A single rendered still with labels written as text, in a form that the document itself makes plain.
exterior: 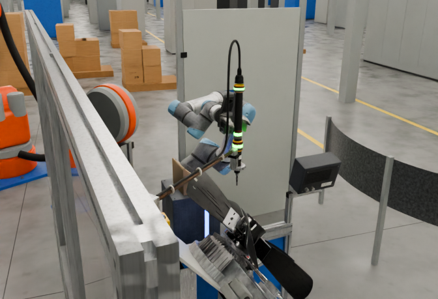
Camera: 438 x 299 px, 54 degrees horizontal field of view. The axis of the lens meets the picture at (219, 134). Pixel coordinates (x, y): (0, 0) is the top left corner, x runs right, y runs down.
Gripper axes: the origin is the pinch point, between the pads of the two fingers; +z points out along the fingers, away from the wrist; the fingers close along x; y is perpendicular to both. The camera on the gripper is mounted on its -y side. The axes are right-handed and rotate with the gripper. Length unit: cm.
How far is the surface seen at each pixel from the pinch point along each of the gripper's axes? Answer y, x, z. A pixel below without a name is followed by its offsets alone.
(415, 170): 75, -172, -54
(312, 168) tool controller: 44, -62, -32
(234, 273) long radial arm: 54, 13, 22
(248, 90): 38, -100, -182
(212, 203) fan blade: 33.0, 13.5, 2.1
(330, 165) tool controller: 45, -75, -32
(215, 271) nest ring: 55, 19, 18
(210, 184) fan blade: 27.6, 11.5, -5.3
